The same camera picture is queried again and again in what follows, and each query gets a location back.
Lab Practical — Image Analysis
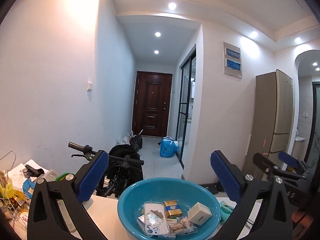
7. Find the gold refrigerator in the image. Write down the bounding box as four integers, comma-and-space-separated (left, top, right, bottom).
242, 70, 293, 180

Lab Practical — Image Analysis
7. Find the green tissue pack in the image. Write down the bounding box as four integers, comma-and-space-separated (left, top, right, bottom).
219, 201, 234, 225

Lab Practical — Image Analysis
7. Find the black bicycle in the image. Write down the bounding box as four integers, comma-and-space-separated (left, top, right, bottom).
68, 142, 144, 202

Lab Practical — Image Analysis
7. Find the brown entrance door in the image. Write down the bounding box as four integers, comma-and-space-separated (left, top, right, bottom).
132, 71, 172, 137

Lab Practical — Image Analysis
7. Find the light switch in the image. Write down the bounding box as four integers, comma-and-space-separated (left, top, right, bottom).
87, 81, 93, 92

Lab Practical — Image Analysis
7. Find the wall electrical panel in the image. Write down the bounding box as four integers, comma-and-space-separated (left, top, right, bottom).
223, 42, 242, 79

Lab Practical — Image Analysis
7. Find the blue plastic bag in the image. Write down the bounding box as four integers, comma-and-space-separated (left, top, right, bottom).
160, 137, 178, 158

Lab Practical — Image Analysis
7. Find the gold blue cigarette box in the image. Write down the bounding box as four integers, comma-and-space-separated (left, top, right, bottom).
164, 200, 183, 218

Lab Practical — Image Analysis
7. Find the black garbage bag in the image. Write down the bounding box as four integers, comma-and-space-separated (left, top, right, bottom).
127, 130, 143, 152

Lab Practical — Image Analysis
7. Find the clear phone case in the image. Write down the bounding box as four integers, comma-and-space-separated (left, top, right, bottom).
144, 202, 170, 236

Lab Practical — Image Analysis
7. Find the yellow container green lid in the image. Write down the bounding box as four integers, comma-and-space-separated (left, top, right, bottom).
55, 173, 75, 181

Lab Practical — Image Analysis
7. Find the blue plastic basin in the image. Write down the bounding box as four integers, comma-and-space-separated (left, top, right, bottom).
117, 178, 221, 239

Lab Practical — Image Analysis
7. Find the cream cardboard box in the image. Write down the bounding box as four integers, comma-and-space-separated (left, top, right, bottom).
188, 202, 212, 225

